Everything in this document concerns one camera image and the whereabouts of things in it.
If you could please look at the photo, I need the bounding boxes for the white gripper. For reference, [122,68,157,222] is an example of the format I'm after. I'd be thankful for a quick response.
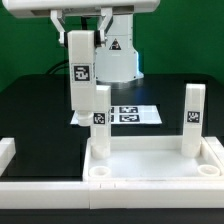
[2,0,160,47]

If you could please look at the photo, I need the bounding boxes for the white marker base plate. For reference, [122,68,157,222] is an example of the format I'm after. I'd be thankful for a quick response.
[70,105,163,126]

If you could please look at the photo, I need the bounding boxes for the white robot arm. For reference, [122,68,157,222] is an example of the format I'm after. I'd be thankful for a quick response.
[2,0,160,88]

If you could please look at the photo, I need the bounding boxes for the black cables at base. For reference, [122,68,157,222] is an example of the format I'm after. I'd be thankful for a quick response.
[45,60,71,76]

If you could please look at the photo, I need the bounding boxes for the white L-shaped fence wall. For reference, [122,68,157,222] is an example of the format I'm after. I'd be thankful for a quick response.
[0,137,224,211]

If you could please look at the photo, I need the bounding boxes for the white desk tabletop tray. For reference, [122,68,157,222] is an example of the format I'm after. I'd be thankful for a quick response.
[83,135,224,182]

